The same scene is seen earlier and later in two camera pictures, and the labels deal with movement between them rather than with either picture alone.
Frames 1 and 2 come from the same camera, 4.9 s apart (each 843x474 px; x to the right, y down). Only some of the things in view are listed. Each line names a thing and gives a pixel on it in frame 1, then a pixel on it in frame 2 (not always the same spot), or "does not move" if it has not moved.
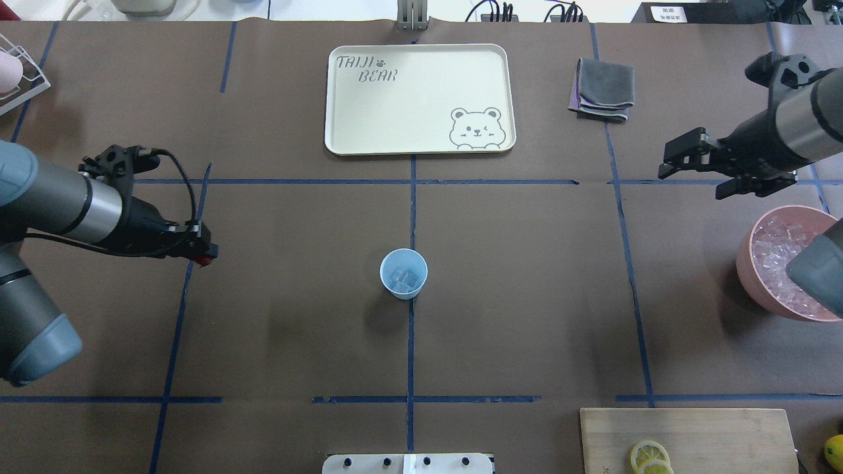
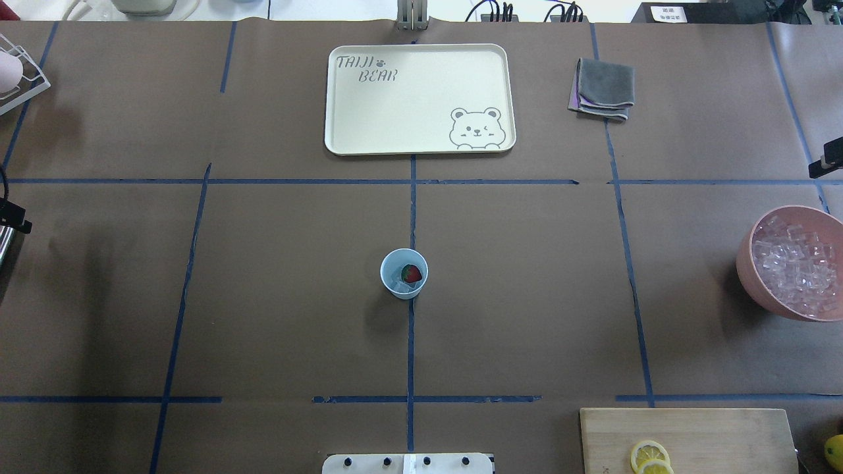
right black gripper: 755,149 -> 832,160
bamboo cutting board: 701,441 does not move
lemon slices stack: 649,457 does not move
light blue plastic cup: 403,272 does not move
